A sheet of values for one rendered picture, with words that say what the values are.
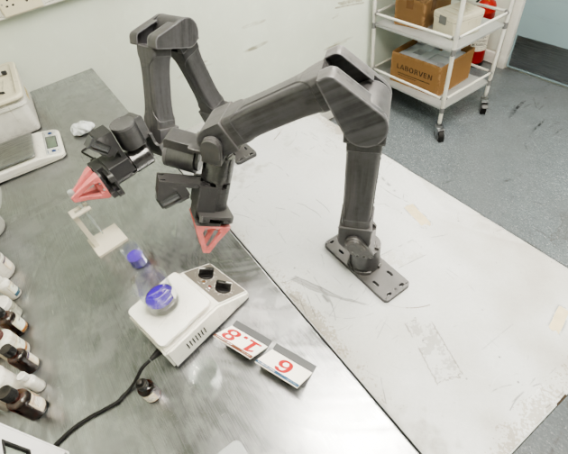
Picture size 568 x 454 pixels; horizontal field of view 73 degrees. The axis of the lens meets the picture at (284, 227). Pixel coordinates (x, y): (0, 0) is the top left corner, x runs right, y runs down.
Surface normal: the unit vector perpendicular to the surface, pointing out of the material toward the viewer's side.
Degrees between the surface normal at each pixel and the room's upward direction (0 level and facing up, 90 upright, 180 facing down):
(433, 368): 0
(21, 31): 90
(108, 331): 0
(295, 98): 90
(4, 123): 94
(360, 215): 79
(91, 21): 90
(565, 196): 0
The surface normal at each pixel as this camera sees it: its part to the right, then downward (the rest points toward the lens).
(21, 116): 0.53, 0.63
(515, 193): -0.13, -0.66
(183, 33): 0.81, 0.36
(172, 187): 0.36, 0.49
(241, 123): -0.09, 0.66
